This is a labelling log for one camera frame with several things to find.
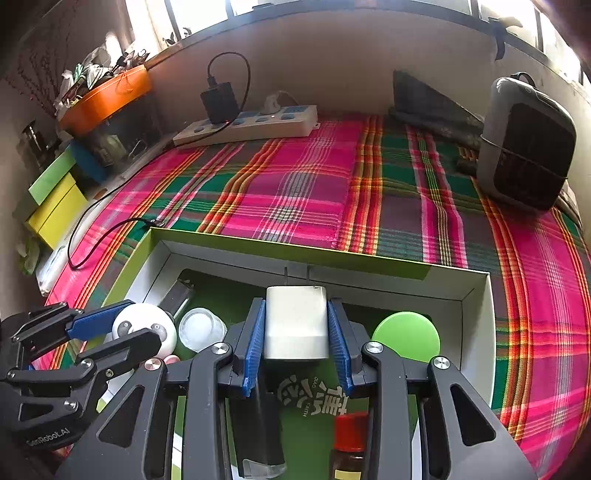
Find white plug with cord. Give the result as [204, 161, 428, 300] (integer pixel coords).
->
[263, 90, 301, 114]

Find green cardboard box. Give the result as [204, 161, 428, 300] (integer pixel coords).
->
[99, 226, 497, 480]

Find window with metal bars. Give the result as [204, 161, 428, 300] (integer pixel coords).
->
[124, 0, 583, 79]

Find light green box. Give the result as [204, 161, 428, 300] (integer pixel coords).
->
[28, 150, 77, 206]

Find thin black cable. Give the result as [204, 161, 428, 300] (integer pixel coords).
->
[67, 217, 161, 271]

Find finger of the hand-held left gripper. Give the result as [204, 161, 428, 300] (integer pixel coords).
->
[0, 299, 136, 358]
[0, 324, 163, 450]

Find black rectangular bar device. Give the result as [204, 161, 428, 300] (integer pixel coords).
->
[228, 378, 287, 479]

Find black case with button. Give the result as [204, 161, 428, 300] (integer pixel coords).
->
[159, 278, 195, 319]

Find pink green plaid blanket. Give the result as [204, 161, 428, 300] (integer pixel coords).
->
[32, 113, 591, 480]

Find white smiley-face gadget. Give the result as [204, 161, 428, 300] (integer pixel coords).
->
[112, 305, 177, 358]

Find dark folded cloth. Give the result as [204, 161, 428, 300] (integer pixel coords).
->
[392, 69, 485, 134]

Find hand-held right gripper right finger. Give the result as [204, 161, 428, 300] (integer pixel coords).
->
[327, 298, 539, 480]

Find blue box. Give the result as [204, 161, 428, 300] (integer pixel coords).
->
[69, 138, 109, 185]

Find orange plastic tray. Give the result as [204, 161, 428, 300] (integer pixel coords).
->
[59, 65, 153, 137]

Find white power strip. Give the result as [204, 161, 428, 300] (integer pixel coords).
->
[173, 104, 320, 148]

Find white charger plug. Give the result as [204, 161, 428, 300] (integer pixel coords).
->
[264, 265, 329, 361]

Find black power adapter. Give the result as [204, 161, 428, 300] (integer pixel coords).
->
[199, 83, 241, 124]

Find red-capped small bottle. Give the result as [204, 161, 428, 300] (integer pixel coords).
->
[329, 412, 370, 480]

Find yellow box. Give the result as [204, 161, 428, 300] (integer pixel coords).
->
[25, 175, 88, 250]

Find white plastic packet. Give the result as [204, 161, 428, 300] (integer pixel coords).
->
[34, 244, 70, 296]

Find dark glass jar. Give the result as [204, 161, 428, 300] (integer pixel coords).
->
[18, 120, 51, 158]

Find black adapter cable loop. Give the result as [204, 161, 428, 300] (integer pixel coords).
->
[206, 52, 251, 123]

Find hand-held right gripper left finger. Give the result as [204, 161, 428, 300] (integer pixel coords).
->
[55, 298, 267, 480]

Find grey fan heater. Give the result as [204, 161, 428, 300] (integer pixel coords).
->
[475, 71, 578, 213]

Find small clear plastic jar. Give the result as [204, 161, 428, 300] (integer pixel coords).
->
[178, 307, 227, 354]

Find pile of packets in tray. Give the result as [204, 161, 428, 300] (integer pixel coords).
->
[54, 30, 151, 114]

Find green and white knob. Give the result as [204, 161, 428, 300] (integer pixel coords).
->
[372, 311, 441, 363]

